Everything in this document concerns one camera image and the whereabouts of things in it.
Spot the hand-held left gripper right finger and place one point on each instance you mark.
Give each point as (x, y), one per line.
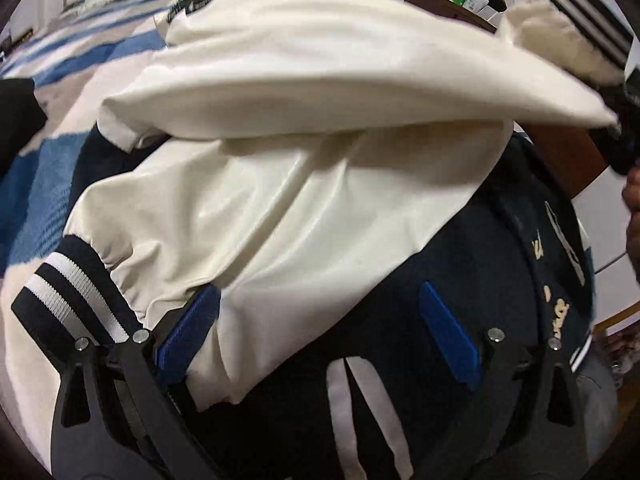
(450, 335)

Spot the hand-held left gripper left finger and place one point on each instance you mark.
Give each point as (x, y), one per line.
(187, 332)

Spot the navy and white varsity jacket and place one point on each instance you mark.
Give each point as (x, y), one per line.
(280, 160)

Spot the person's right hand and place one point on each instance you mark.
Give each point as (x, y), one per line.
(633, 220)

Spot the wooden nightstand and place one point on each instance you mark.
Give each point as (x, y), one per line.
(565, 155)

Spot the white tube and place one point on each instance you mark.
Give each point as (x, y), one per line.
(477, 2)

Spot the blue and white striped blanket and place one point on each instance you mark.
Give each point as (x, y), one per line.
(45, 180)

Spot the dark cloth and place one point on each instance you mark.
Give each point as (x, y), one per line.
(17, 120)

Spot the wooden frame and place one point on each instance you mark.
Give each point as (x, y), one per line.
(617, 317)

